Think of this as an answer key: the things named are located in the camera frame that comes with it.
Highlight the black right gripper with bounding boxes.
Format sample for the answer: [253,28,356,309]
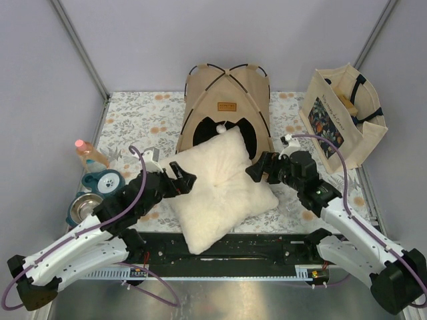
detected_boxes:
[245,151,303,192]

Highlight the white fluffy cushion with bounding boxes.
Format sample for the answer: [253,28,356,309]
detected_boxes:
[160,127,279,255]

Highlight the beige fabric pet tent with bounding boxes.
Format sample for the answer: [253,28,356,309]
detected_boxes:
[175,63,276,161]

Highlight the black tent pole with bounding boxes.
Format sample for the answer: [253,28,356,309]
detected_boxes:
[185,63,273,151]
[181,63,268,147]

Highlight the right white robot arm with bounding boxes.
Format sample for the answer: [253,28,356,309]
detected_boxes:
[246,151,426,315]

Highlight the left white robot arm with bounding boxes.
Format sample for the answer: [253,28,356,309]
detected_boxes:
[7,161,197,311]

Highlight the teal double pet bowl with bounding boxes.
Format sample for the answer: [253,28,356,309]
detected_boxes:
[65,169,125,228]

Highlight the floral patterned table mat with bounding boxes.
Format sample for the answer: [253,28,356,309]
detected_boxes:
[93,90,370,234]

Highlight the pink capped plastic bottle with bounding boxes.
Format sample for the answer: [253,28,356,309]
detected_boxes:
[75,139,109,173]

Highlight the cream floral tote bag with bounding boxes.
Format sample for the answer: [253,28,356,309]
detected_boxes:
[299,64,388,169]

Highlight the wooden block in bag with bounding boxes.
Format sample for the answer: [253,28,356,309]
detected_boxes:
[334,87,358,117]

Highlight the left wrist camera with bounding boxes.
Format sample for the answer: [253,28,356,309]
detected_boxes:
[129,145,163,173]

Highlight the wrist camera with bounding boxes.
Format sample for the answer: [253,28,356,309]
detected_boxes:
[279,134,301,159]
[129,145,163,173]

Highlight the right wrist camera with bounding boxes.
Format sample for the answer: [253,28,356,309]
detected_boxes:
[279,134,301,159]

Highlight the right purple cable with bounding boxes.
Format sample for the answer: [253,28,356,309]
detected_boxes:
[285,133,427,307]

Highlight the purple cable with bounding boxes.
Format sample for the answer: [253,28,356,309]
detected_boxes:
[1,145,183,309]
[285,133,427,307]

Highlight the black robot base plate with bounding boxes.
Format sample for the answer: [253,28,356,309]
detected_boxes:
[135,232,324,266]

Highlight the white slotted cable duct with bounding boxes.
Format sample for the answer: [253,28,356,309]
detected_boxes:
[84,261,313,281]

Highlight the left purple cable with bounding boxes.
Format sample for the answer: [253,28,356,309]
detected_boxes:
[1,145,183,309]

